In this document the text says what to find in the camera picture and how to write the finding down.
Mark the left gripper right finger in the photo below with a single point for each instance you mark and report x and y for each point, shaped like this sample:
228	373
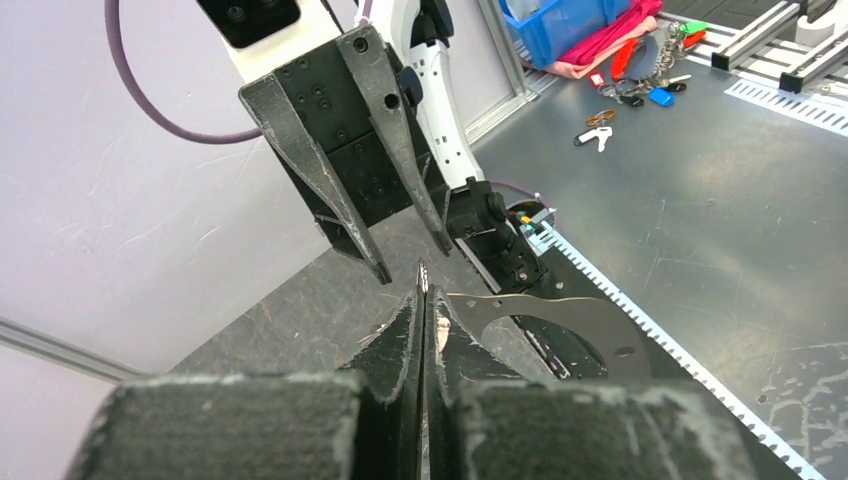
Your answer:
578	429

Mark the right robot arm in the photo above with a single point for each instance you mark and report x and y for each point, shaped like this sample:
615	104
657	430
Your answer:
418	32

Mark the aluminium frame rail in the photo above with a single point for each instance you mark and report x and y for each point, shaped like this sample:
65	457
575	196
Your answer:
61	353

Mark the white slotted cable duct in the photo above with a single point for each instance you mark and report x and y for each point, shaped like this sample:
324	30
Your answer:
545	238

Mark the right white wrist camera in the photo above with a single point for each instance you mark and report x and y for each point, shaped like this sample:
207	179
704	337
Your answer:
261	36

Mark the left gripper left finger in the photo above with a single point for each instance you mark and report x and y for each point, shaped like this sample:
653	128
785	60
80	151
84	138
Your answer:
360	421

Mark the silver key with tag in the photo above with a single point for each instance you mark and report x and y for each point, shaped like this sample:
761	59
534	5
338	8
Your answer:
598	129

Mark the bunch of coloured keys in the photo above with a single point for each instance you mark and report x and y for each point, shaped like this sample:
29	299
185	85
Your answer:
638	70

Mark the blue plastic bin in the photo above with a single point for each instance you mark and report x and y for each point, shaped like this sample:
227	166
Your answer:
543	31

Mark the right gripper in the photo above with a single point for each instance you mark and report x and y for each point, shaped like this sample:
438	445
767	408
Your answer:
342	121

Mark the pink red cloth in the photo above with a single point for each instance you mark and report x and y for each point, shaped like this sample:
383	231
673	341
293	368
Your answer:
638	20

